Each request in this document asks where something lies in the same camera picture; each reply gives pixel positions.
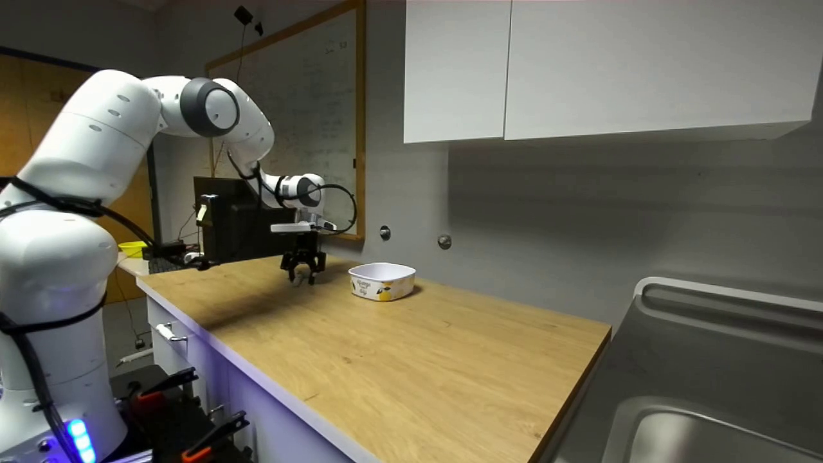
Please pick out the white paper bowl container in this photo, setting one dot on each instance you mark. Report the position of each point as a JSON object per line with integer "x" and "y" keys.
{"x": 380, "y": 280}

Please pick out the wide white cabinet door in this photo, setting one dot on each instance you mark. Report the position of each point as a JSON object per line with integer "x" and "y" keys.
{"x": 658, "y": 64}

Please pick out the black box appliance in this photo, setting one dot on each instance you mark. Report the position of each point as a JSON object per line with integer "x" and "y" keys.
{"x": 235, "y": 226}

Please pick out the orange wooden door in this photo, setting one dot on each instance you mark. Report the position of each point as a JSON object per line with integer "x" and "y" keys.
{"x": 20, "y": 110}

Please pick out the light wrist camera box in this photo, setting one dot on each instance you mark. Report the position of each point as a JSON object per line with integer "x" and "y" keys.
{"x": 292, "y": 226}

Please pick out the narrow white cabinet door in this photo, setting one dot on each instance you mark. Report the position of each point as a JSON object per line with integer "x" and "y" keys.
{"x": 452, "y": 66}

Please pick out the black orange clamp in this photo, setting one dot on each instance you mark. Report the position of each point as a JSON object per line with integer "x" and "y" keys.
{"x": 213, "y": 433}
{"x": 162, "y": 387}

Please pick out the black ceiling fixture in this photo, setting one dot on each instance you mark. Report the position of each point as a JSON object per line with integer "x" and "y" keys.
{"x": 244, "y": 15}

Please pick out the white counter base cabinet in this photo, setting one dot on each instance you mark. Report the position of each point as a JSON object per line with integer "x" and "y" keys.
{"x": 213, "y": 382}

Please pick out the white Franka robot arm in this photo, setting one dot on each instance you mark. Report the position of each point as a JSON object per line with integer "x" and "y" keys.
{"x": 52, "y": 258}

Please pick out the black table edge device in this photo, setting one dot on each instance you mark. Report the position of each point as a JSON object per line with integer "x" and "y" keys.
{"x": 175, "y": 254}

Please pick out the stainless steel sink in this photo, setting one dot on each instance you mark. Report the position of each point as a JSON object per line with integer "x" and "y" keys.
{"x": 711, "y": 376}

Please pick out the small yellow object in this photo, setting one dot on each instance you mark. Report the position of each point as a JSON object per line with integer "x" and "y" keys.
{"x": 132, "y": 247}

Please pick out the wood framed whiteboard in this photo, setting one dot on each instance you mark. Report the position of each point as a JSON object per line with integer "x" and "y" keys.
{"x": 321, "y": 92}

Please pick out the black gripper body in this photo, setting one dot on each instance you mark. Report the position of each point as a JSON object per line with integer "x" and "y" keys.
{"x": 302, "y": 243}

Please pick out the round metal wall knob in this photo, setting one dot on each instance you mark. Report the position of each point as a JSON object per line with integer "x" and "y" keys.
{"x": 384, "y": 232}
{"x": 442, "y": 243}

